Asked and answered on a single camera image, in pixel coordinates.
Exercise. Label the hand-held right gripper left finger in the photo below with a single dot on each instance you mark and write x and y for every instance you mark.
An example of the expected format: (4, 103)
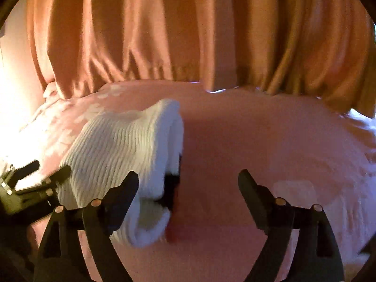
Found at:
(130, 186)

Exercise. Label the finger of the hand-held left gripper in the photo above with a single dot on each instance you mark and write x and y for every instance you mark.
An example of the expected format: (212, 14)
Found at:
(28, 169)
(58, 176)

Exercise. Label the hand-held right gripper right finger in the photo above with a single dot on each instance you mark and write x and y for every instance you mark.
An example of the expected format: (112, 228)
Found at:
(245, 185)

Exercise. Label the white knitted sweater red black stripes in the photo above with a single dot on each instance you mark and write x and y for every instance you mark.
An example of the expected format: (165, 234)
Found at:
(117, 141)

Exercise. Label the pink floral bed sheet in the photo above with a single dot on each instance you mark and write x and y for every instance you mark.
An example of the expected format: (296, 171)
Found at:
(249, 129)

